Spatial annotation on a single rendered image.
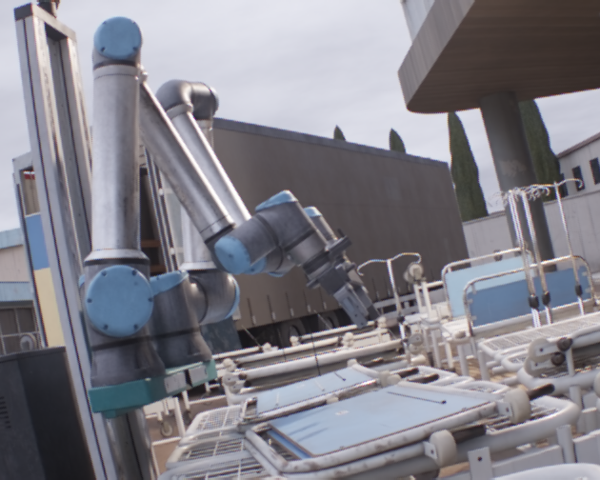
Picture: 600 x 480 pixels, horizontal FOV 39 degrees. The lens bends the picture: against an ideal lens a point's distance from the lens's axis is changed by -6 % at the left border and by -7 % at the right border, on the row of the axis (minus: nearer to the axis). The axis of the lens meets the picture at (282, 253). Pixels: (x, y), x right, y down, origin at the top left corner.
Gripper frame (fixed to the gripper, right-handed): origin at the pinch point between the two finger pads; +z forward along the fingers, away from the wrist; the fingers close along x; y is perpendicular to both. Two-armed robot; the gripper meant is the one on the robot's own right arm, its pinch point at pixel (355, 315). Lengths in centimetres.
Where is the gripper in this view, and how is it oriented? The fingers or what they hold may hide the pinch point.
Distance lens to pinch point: 214.8
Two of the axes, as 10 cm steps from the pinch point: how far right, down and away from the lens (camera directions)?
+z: 5.8, 8.1, 0.5
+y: -8.1, 5.8, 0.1
